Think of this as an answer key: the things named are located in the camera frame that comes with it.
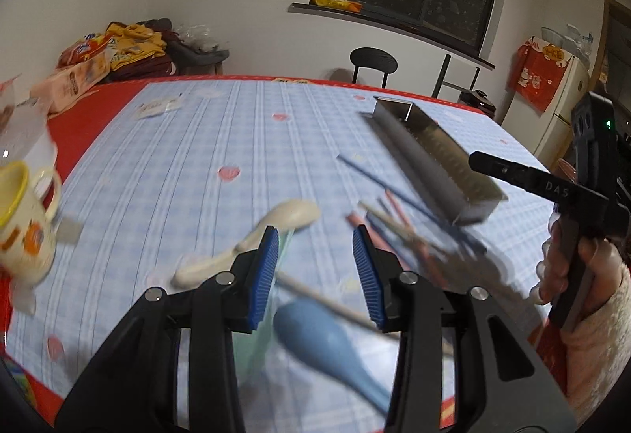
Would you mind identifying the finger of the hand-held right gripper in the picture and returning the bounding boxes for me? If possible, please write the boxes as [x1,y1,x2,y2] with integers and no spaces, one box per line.
[468,151,609,217]

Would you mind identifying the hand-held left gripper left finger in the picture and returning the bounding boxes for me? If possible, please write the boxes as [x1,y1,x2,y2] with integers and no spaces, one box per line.
[54,225,281,433]

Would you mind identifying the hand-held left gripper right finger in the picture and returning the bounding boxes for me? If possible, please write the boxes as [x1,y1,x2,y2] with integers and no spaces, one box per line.
[352,224,577,433]

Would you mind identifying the pink chopstick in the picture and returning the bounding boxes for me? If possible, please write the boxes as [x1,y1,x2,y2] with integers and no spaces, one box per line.
[385,189,416,228]
[347,212,450,290]

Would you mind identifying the beige chopstick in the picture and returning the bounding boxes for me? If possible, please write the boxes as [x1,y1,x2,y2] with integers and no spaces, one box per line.
[359,201,421,243]

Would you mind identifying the white spoon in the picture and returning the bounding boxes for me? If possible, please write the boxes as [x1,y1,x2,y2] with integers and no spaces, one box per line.
[170,199,322,288]

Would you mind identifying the blue spoon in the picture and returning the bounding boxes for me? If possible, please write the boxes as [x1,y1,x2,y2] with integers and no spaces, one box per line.
[273,299,395,416]

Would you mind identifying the green spoon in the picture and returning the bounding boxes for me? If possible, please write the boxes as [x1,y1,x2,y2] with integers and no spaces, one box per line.
[231,226,297,384]

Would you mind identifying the blue chopstick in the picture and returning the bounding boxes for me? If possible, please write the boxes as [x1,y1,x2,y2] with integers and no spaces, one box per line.
[338,155,489,254]

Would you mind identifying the metal utensil box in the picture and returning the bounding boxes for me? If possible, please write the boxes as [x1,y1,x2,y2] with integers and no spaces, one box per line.
[359,96,510,226]

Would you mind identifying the person's right forearm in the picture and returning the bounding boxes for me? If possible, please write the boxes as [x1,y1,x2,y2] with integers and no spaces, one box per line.
[557,260,631,425]

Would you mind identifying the person's right hand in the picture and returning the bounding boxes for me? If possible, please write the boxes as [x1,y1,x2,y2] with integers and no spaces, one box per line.
[532,220,631,315]

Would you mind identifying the white fridge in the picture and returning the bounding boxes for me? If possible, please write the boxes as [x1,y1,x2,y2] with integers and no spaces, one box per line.
[500,41,592,162]

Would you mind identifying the black rice cooker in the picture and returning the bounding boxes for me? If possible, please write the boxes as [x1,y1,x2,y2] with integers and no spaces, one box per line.
[458,88,496,118]

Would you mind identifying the red printed bag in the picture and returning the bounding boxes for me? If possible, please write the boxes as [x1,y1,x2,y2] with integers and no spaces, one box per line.
[508,37,565,112]

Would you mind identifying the clear plastic boxes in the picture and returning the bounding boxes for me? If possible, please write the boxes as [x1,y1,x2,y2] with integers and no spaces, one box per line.
[541,24,595,64]

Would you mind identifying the blue plaid tablecloth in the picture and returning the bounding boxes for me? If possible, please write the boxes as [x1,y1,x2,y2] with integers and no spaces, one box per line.
[10,80,558,429]

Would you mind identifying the black metal stand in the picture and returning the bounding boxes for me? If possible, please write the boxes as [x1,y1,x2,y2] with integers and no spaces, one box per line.
[433,53,481,99]

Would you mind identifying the paper cards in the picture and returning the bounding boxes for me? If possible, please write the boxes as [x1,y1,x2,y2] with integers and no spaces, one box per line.
[135,95,185,119]

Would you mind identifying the black round chair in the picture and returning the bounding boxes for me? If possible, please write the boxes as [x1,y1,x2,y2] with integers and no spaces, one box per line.
[350,47,398,89]

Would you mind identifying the dark window sill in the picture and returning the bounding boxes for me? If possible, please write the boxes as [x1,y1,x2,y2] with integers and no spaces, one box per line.
[288,2,495,70]

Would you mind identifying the dark red cloth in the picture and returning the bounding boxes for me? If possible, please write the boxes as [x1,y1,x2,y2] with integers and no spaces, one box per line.
[106,53,175,81]

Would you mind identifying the red table cover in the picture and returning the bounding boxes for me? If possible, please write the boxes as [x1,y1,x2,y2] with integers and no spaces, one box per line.
[0,74,565,433]

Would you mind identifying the cream mug with yellow rim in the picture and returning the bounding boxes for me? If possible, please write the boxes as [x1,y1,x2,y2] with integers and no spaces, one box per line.
[0,162,63,287]

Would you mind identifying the yellow packet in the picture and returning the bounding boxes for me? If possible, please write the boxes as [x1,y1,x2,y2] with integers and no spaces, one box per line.
[310,0,363,13]

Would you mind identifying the pink tissue pack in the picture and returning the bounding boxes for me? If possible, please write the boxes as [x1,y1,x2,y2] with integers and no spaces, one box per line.
[30,53,110,113]

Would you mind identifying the clear plastic container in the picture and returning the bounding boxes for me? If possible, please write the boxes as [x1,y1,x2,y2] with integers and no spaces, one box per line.
[0,73,59,202]

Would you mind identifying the red snack bag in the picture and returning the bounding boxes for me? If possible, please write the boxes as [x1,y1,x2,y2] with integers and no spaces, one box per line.
[58,33,112,69]

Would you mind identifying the brown door frame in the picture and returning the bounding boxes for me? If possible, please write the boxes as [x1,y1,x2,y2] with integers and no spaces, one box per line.
[592,0,631,99]

